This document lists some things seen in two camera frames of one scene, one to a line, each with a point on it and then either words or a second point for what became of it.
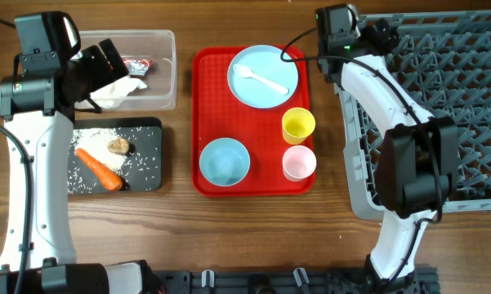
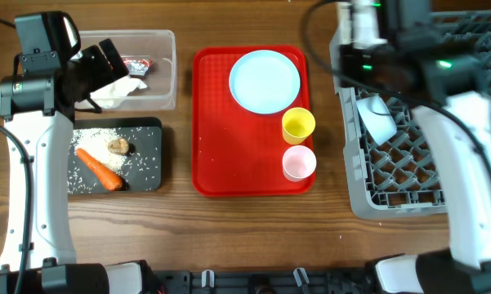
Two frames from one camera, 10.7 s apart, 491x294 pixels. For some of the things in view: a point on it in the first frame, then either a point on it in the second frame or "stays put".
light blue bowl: (225, 162) to (377, 118)
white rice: (95, 142) stays put
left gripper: (104, 73) stays put
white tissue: (113, 94) stays put
